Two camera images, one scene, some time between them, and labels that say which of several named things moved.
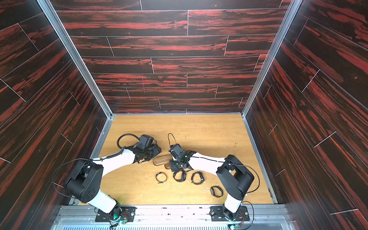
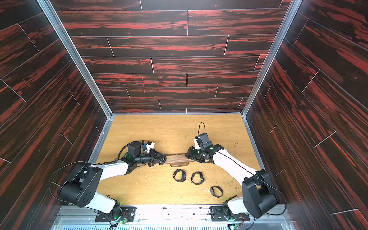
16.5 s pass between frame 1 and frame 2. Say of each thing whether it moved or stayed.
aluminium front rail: stayed
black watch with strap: stayed
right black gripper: moved
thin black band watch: stayed
